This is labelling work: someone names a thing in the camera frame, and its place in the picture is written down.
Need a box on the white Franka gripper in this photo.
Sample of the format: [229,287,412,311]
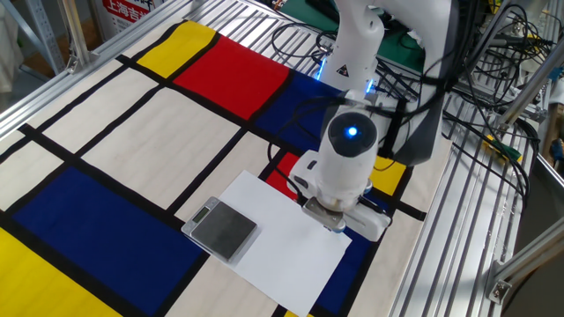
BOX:
[286,149,392,243]

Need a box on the white paper sheet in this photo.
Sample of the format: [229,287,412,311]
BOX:
[219,170,353,317]

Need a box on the silver digital scale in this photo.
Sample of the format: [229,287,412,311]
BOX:
[181,195,259,262]

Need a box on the Mondrian pattern tablecloth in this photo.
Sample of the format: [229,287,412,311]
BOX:
[0,19,453,317]

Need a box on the green mat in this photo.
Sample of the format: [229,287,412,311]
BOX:
[279,0,427,74]

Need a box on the crumpled white tissue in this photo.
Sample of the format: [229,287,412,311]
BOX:
[407,29,427,48]

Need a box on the green yellow connector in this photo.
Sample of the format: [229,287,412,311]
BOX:
[481,135,524,165]

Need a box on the red and white sign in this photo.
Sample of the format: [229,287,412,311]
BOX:
[94,0,167,40]

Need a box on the grey perforated shelf upright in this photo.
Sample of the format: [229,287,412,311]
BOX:
[24,0,67,76]

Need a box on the black camera cable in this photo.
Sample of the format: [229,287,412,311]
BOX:
[266,96,353,208]

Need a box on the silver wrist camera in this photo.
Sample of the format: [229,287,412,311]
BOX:
[301,196,349,234]

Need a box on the aluminium frame post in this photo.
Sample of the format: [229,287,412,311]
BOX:
[495,43,564,131]
[56,0,92,74]
[484,226,564,306]

